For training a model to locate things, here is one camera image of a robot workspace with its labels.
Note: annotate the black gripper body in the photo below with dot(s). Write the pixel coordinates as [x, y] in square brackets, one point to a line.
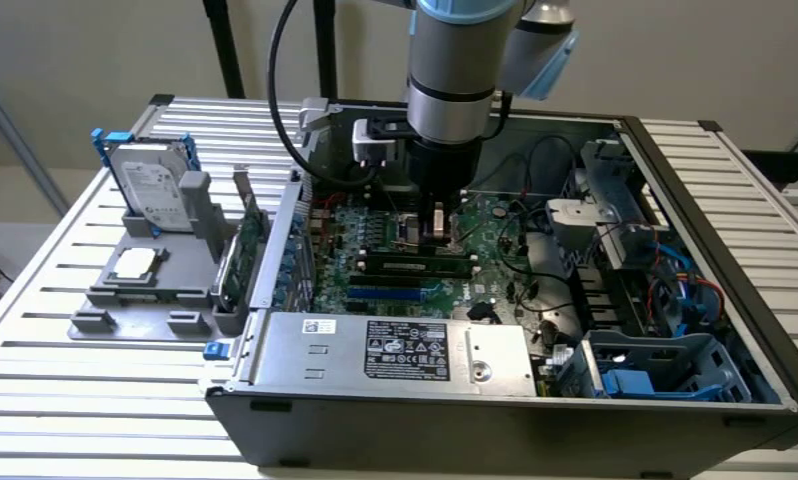
[442, 165]

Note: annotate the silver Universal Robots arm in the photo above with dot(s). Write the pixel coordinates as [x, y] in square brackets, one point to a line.
[453, 75]

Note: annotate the black RAM stick white label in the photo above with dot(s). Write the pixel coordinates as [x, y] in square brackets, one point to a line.
[406, 267]

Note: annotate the black expansion slot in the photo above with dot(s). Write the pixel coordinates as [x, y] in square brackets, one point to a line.
[392, 281]

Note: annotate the long blue expansion slot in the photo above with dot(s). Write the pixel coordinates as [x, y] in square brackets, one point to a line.
[382, 293]

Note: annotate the CPU socket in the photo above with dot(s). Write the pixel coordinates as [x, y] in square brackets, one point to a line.
[406, 227]

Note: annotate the green motherboard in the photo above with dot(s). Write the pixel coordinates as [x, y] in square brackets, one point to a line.
[489, 240]

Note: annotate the round coin battery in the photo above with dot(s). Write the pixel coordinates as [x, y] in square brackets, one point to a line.
[501, 211]

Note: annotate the grey case latch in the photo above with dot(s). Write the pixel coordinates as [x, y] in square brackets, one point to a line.
[315, 112]

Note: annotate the metal disk bay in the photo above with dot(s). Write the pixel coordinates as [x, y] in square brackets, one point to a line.
[613, 170]

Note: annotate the green graphics card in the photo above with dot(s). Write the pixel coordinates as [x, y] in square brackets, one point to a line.
[246, 240]

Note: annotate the black stand pole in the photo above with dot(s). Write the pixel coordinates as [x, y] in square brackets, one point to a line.
[226, 50]
[326, 50]

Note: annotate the silver power supply unit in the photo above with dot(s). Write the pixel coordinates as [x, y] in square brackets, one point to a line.
[319, 360]

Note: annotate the blue plastic clip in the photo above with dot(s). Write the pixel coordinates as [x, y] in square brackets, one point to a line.
[215, 351]

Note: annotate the open black PC case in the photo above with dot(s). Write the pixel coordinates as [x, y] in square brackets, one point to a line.
[439, 430]

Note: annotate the blue plastic drive cage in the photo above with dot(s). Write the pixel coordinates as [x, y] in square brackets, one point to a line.
[666, 350]

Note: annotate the silver hard disk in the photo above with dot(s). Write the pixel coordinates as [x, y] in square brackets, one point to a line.
[148, 185]

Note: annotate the silver CPU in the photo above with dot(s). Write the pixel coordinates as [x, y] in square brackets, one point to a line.
[136, 261]

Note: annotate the grey parts rack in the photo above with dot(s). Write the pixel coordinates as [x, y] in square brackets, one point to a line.
[132, 310]

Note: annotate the blue disk caddy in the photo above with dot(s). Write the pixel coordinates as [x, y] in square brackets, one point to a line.
[115, 137]

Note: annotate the black box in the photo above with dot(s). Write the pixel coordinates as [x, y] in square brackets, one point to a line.
[773, 167]

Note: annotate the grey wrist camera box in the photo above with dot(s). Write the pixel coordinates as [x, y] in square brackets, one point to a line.
[367, 142]

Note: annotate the aluminium frame post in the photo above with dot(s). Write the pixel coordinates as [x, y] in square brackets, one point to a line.
[12, 135]

